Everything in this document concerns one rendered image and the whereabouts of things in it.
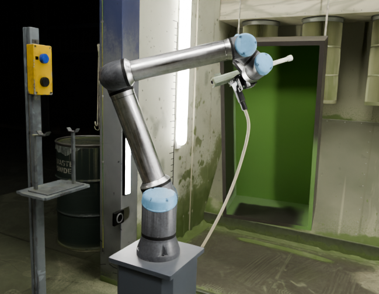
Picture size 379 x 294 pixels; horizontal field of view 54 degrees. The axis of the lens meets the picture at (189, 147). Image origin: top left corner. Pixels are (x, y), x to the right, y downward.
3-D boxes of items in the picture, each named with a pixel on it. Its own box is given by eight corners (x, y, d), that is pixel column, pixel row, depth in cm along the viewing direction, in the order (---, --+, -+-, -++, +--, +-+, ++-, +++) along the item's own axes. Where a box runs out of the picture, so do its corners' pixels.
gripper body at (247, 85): (238, 92, 191) (247, 86, 179) (232, 77, 191) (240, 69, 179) (251, 88, 193) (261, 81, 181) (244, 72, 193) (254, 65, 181)
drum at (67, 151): (45, 235, 337) (42, 137, 322) (103, 221, 375) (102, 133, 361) (75, 258, 294) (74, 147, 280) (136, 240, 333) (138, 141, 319)
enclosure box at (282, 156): (236, 195, 297) (235, 37, 257) (315, 205, 275) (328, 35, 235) (222, 216, 267) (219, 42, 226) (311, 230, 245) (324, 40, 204)
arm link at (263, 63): (262, 46, 164) (279, 61, 165) (251, 56, 176) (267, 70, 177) (250, 62, 162) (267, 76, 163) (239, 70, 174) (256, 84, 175)
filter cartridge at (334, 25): (317, 116, 316) (325, 13, 302) (286, 113, 347) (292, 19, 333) (346, 115, 333) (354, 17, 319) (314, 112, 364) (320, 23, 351)
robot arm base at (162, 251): (165, 266, 152) (166, 243, 150) (127, 255, 161) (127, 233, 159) (187, 249, 169) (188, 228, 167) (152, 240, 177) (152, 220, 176)
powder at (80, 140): (45, 140, 323) (45, 139, 323) (101, 136, 359) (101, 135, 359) (75, 150, 284) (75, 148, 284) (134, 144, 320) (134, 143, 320)
